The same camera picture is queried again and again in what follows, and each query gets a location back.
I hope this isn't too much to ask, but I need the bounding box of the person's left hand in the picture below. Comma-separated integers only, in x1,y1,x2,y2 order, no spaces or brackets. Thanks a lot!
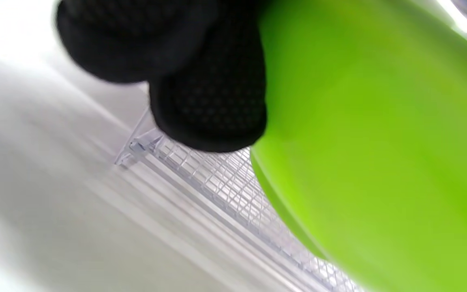
55,0,267,153

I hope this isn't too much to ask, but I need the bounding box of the wood-topped white mesh sliding drawer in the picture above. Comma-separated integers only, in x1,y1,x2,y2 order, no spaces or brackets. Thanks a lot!
114,107,364,292

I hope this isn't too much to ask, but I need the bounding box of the green plastic bowl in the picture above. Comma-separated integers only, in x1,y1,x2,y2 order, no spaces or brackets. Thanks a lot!
251,0,467,292

